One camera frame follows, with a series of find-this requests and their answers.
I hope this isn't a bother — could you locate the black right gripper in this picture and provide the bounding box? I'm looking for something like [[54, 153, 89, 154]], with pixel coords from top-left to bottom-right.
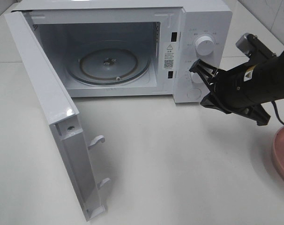
[[189, 59, 262, 114]]

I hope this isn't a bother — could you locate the round white door button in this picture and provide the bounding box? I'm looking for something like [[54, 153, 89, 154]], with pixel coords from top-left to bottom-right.
[[187, 88, 202, 99]]

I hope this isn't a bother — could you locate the white microwave door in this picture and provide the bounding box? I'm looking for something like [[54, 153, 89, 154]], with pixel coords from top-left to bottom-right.
[[5, 11, 110, 221]]

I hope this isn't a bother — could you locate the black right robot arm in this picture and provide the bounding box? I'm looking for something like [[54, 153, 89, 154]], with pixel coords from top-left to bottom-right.
[[189, 51, 284, 114]]

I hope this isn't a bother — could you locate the lower white timer knob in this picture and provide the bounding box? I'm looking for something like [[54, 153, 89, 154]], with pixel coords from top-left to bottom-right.
[[191, 72, 203, 84]]

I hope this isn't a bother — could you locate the upper white power knob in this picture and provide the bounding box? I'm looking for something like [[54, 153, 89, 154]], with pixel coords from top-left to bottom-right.
[[195, 35, 214, 56]]

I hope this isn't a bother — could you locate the glass microwave turntable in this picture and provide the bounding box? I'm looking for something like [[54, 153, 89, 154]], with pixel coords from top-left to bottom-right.
[[67, 40, 151, 86]]

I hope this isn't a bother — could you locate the white microwave oven body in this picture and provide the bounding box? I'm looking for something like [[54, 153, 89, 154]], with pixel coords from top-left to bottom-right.
[[11, 0, 232, 103]]

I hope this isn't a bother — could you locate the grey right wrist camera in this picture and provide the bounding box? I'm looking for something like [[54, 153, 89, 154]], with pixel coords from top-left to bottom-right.
[[235, 33, 255, 57]]

